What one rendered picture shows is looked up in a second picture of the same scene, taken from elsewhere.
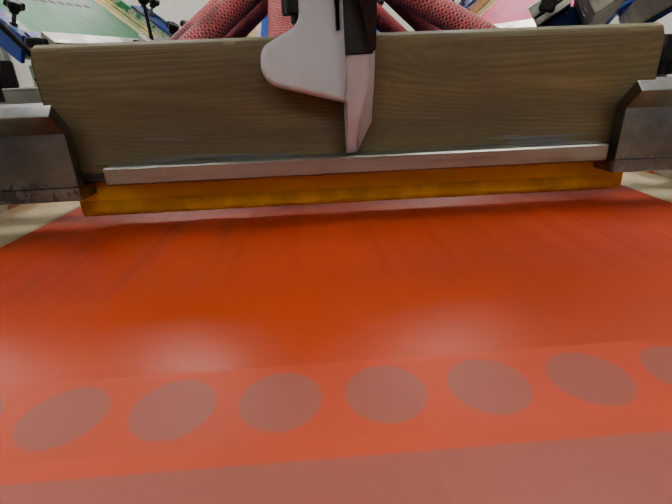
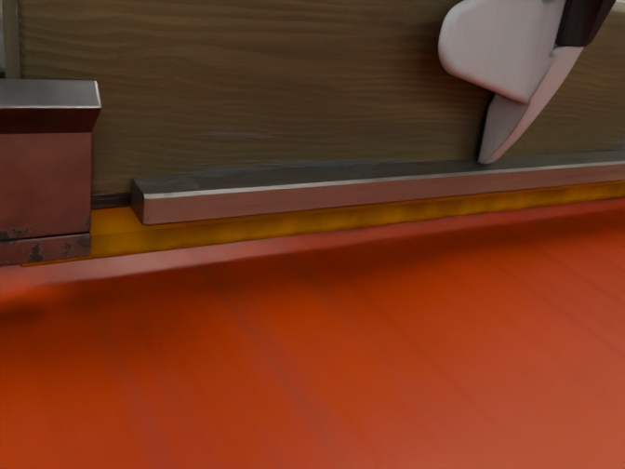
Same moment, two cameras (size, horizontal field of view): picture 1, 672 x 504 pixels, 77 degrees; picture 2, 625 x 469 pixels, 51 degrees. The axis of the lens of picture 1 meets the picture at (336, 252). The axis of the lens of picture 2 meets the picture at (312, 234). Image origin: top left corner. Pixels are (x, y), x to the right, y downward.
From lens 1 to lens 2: 0.20 m
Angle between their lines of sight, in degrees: 30
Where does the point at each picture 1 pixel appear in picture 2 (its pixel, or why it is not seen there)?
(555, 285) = not seen: outside the picture
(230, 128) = (340, 120)
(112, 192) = (94, 221)
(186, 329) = not seen: outside the picture
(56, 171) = (55, 204)
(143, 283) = (367, 433)
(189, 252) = (334, 347)
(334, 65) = (525, 50)
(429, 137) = (556, 140)
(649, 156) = not seen: outside the picture
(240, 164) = (364, 184)
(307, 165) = (444, 184)
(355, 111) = (530, 115)
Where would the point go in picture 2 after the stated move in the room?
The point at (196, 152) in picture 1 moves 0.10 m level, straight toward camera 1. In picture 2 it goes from (281, 157) to (551, 299)
